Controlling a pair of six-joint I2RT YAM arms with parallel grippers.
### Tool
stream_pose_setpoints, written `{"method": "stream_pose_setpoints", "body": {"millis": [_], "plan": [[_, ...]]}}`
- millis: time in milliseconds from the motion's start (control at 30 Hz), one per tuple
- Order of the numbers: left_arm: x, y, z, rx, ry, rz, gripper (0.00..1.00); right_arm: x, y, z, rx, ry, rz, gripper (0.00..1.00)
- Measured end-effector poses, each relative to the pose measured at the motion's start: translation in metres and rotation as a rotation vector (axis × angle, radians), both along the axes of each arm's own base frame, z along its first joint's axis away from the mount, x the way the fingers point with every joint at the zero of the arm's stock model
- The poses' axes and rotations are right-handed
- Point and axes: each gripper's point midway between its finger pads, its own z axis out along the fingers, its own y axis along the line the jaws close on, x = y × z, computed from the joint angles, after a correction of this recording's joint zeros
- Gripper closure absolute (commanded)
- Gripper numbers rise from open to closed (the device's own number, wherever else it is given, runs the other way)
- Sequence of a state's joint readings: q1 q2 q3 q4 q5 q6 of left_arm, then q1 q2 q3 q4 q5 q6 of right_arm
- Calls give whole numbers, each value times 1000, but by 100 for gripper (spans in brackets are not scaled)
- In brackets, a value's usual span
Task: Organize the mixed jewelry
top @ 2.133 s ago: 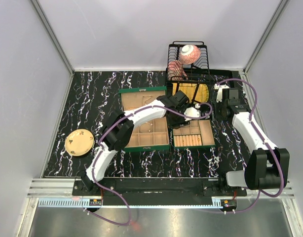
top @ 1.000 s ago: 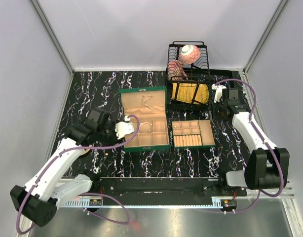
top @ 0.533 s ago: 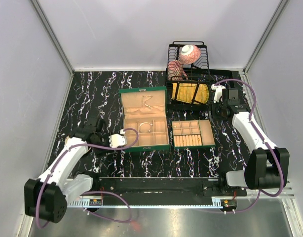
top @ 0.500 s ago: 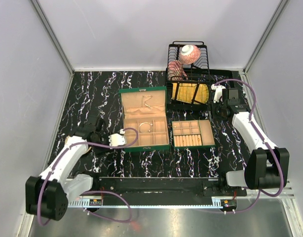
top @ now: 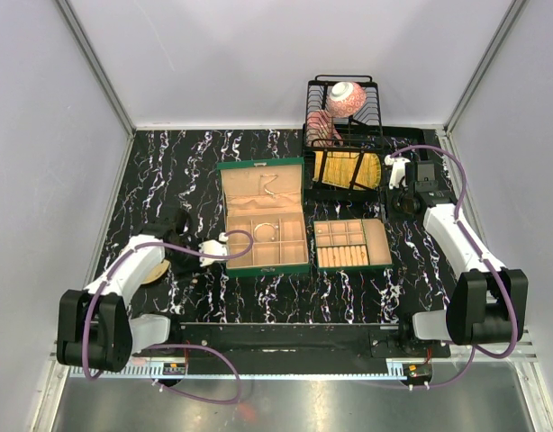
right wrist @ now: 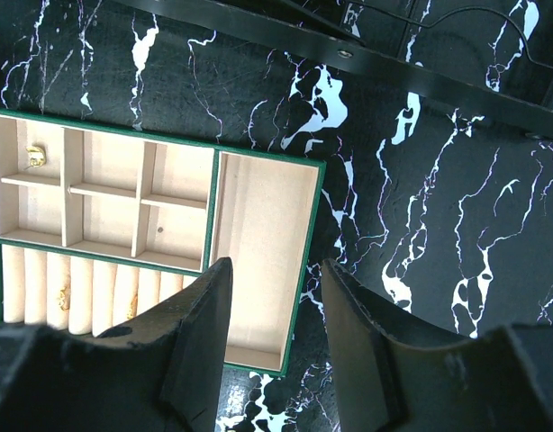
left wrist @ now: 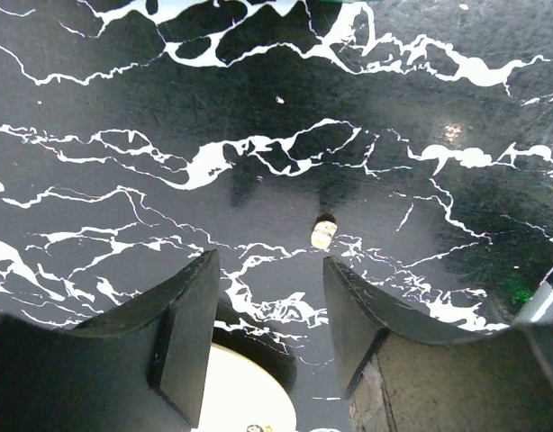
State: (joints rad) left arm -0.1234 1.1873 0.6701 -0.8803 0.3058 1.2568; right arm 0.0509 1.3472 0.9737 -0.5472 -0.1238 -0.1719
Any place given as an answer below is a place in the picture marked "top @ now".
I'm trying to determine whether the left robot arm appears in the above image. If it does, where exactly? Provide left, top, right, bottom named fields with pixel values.
left=56, top=209, right=200, bottom=372

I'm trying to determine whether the red patterned bowl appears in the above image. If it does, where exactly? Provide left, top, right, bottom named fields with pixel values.
left=327, top=81, right=367, bottom=118

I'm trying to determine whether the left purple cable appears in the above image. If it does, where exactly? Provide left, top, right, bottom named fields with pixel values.
left=82, top=229, right=255, bottom=404

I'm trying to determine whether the silver chain necklace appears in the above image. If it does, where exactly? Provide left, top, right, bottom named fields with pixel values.
left=256, top=173, right=282, bottom=200

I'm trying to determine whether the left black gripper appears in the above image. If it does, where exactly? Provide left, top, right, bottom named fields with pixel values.
left=168, top=238, right=212, bottom=281

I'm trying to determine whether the black wire dish rack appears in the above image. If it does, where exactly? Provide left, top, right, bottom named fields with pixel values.
left=303, top=75, right=432, bottom=202

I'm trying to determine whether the silver pearl bracelet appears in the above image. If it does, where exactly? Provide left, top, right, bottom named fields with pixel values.
left=252, top=222, right=277, bottom=242

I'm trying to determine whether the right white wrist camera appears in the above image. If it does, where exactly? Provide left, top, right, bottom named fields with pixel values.
left=384, top=155, right=411, bottom=190

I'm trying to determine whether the large green jewelry box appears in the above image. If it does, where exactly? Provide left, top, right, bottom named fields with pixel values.
left=217, top=157, right=310, bottom=278

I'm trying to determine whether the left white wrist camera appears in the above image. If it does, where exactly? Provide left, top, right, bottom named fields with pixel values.
left=198, top=232, right=229, bottom=267

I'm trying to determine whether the small green jewelry tray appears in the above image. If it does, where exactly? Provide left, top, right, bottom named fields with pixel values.
left=313, top=219, right=393, bottom=271

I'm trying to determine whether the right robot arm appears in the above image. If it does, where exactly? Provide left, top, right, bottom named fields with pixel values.
left=384, top=156, right=528, bottom=357

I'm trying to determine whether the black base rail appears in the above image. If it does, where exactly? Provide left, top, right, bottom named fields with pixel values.
left=167, top=322, right=450, bottom=371

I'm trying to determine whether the yellow bamboo mat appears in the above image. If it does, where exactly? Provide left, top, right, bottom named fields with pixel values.
left=313, top=150, right=382, bottom=191

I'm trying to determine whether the pink patterned cup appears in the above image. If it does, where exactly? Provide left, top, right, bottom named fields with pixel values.
left=305, top=110, right=342, bottom=147

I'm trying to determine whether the round wooden lid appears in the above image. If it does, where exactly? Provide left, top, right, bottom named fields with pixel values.
left=142, top=259, right=170, bottom=284

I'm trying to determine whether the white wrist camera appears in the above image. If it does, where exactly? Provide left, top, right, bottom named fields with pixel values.
left=198, top=232, right=229, bottom=267
left=384, top=155, right=411, bottom=190

